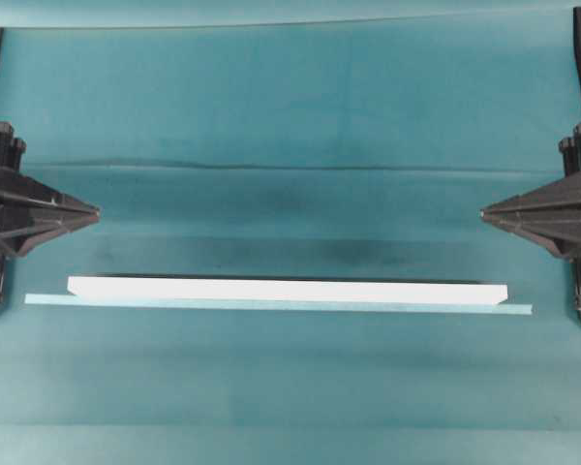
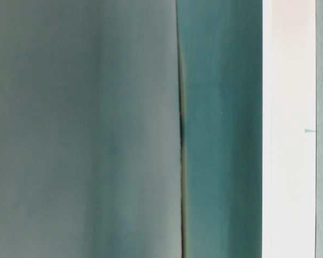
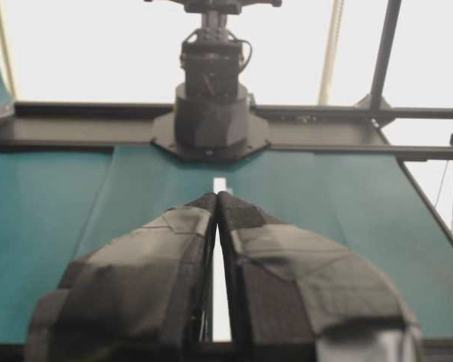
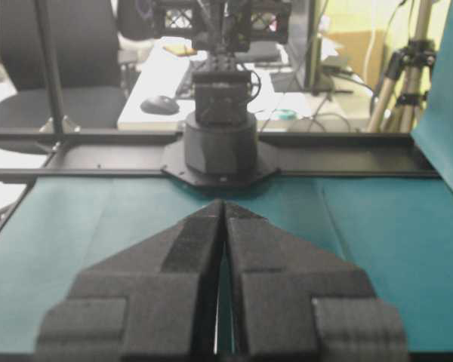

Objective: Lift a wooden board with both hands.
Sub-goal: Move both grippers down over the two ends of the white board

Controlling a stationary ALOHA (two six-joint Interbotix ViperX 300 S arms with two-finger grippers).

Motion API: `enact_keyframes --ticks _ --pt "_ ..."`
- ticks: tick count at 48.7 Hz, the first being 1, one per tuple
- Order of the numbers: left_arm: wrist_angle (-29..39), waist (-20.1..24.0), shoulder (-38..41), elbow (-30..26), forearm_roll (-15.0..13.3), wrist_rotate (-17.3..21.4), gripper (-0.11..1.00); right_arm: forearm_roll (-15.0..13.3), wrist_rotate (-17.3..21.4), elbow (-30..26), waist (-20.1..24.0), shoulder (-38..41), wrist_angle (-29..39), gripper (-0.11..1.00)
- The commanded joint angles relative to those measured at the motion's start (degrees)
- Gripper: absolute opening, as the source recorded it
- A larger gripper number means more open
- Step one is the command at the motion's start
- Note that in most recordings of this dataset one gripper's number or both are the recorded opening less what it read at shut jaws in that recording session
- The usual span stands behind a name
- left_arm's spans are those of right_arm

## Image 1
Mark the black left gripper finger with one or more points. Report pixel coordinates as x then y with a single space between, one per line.
25 190
22 229

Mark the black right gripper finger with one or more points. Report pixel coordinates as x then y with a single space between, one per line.
565 192
559 231

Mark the white wooden board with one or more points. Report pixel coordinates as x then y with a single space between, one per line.
286 290

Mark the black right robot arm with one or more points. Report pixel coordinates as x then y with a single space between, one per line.
570 148

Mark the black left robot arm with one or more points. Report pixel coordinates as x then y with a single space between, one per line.
11 151

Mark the light blue strip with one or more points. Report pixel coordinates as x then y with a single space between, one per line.
416 307

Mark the teal table cloth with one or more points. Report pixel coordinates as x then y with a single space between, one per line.
359 149

